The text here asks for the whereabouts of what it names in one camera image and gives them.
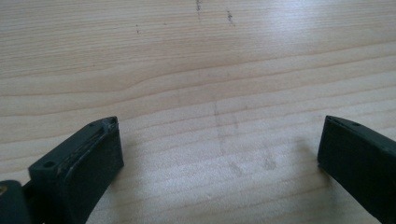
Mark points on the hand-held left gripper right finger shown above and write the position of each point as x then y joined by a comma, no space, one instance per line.
358,158

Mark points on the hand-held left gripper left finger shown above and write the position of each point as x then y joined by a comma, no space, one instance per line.
81,168

